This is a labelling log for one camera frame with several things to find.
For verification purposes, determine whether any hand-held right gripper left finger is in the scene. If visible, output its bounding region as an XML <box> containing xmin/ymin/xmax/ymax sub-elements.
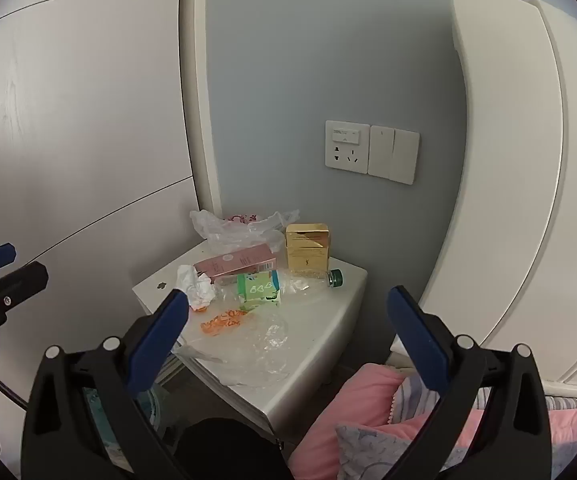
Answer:
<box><xmin>21</xmin><ymin>287</ymin><xmax>192</xmax><ymax>480</ymax></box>

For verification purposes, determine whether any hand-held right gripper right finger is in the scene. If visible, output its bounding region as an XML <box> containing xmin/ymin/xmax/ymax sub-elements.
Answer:
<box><xmin>385</xmin><ymin>285</ymin><xmax>554</xmax><ymax>480</ymax></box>

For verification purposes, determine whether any waste bin with clear liner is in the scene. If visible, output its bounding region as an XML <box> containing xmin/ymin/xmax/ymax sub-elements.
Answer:
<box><xmin>81</xmin><ymin>385</ymin><xmax>182</xmax><ymax>466</ymax></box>

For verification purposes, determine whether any pink cardboard box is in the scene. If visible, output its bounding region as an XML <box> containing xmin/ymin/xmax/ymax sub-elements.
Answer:
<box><xmin>193</xmin><ymin>242</ymin><xmax>278</xmax><ymax>281</ymax></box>

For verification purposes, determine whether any gold cardboard box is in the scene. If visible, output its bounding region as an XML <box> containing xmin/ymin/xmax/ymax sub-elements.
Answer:
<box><xmin>286</xmin><ymin>223</ymin><xmax>331</xmax><ymax>277</ymax></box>

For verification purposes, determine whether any orange printed plastic wrapper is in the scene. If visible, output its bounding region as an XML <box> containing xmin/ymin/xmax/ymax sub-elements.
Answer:
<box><xmin>200</xmin><ymin>309</ymin><xmax>249</xmax><ymax>336</ymax></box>

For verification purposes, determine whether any crumpled white tissue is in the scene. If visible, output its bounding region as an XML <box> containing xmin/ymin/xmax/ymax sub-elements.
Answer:
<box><xmin>176</xmin><ymin>265</ymin><xmax>217</xmax><ymax>314</ymax></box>

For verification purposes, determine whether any pink pillow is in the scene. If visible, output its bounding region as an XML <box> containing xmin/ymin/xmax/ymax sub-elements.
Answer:
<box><xmin>288</xmin><ymin>362</ymin><xmax>577</xmax><ymax>480</ymax></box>

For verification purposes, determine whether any white nightstand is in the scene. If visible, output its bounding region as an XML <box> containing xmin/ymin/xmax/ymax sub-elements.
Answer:
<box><xmin>132</xmin><ymin>237</ymin><xmax>369</xmax><ymax>448</ymax></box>

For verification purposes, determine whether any clear plastic packaging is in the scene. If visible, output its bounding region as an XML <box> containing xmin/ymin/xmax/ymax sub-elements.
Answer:
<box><xmin>173</xmin><ymin>310</ymin><xmax>294</xmax><ymax>389</ymax></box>

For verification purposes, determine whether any clear bottle with green cap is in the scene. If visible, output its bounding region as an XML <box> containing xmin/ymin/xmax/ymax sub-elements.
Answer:
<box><xmin>278</xmin><ymin>267</ymin><xmax>344</xmax><ymax>302</ymax></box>

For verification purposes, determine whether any small green carton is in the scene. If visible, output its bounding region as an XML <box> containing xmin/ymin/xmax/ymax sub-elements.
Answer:
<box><xmin>237</xmin><ymin>270</ymin><xmax>282</xmax><ymax>311</ymax></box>

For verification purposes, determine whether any grey patterned pillow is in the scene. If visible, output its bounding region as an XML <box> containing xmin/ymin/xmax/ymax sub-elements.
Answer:
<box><xmin>335</xmin><ymin>375</ymin><xmax>494</xmax><ymax>480</ymax></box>

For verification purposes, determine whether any person's black clothing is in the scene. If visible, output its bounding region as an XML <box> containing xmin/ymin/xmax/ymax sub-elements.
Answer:
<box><xmin>176</xmin><ymin>417</ymin><xmax>291</xmax><ymax>480</ymax></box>

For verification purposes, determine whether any clear pink-printed plastic bag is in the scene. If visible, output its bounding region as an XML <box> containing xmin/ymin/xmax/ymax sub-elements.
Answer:
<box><xmin>190</xmin><ymin>208</ymin><xmax>301</xmax><ymax>261</ymax></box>

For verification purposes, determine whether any white wardrobe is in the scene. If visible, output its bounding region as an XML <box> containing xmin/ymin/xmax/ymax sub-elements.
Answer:
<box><xmin>0</xmin><ymin>0</ymin><xmax>224</xmax><ymax>461</ymax></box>

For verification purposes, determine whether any white bed headboard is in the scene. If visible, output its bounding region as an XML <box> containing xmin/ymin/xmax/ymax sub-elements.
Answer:
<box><xmin>388</xmin><ymin>0</ymin><xmax>577</xmax><ymax>401</ymax></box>

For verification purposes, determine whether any black cable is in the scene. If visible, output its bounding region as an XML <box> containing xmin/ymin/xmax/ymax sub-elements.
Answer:
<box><xmin>0</xmin><ymin>359</ymin><xmax>30</xmax><ymax>412</ymax></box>

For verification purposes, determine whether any white wall switch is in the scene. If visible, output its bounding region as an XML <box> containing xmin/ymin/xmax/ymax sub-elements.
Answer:
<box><xmin>368</xmin><ymin>125</ymin><xmax>420</xmax><ymax>186</ymax></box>

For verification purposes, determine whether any white wall socket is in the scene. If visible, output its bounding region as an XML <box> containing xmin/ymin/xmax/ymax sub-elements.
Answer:
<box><xmin>324</xmin><ymin>120</ymin><xmax>370</xmax><ymax>175</ymax></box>

